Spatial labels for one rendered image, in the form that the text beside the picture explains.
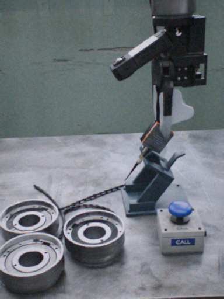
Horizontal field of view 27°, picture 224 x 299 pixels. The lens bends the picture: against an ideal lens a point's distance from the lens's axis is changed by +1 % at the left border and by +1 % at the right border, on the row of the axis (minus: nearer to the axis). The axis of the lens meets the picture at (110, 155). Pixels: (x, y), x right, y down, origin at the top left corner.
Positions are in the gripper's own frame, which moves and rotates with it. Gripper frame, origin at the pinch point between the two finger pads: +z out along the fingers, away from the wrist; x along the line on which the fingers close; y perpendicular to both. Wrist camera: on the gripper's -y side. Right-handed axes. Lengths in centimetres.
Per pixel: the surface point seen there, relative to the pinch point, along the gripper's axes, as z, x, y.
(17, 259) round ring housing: 14.5, -15.1, -27.4
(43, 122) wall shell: 43, 157, -23
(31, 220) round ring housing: 14.6, -2.6, -25.4
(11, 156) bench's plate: 13.0, 28.3, -30.2
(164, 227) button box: 12.6, -13.9, -3.0
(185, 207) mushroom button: 9.5, -13.4, 0.7
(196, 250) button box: 16.7, -15.5, 2.0
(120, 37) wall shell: 1, 147, 18
